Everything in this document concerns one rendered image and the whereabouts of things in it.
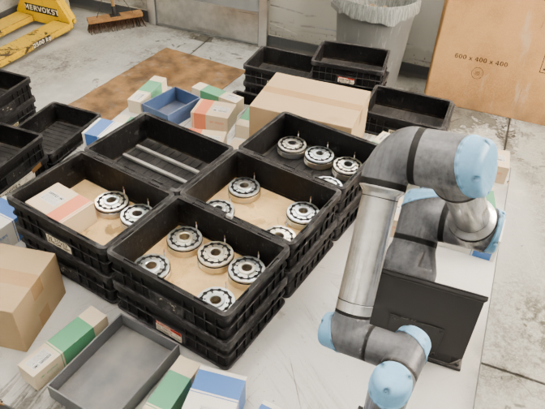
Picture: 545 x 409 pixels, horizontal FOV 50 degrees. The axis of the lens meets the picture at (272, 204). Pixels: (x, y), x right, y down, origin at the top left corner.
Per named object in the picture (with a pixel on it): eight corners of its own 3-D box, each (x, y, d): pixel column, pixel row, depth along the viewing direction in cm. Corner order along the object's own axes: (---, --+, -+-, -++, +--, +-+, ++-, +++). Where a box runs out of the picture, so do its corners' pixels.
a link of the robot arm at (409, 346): (381, 312, 121) (360, 350, 114) (435, 329, 116) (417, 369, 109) (381, 338, 126) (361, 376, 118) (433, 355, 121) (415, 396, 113)
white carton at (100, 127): (85, 152, 229) (81, 132, 224) (102, 136, 238) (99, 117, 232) (130, 163, 224) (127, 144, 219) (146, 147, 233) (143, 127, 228)
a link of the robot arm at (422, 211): (399, 235, 166) (412, 189, 166) (447, 247, 159) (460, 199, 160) (388, 230, 155) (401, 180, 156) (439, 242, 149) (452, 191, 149)
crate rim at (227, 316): (291, 252, 160) (292, 246, 159) (226, 325, 140) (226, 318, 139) (178, 200, 176) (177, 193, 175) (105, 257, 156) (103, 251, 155)
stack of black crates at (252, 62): (319, 108, 373) (323, 58, 351) (302, 131, 351) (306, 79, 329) (260, 94, 383) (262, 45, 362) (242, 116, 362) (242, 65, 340)
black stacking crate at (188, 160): (235, 176, 202) (235, 148, 195) (179, 223, 182) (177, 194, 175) (148, 139, 218) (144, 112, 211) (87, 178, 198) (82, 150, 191)
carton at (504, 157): (504, 167, 232) (509, 151, 227) (504, 184, 223) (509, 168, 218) (462, 158, 235) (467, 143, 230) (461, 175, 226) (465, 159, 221)
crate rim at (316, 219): (342, 196, 180) (343, 190, 179) (292, 252, 160) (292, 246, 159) (236, 153, 196) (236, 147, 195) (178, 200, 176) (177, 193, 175)
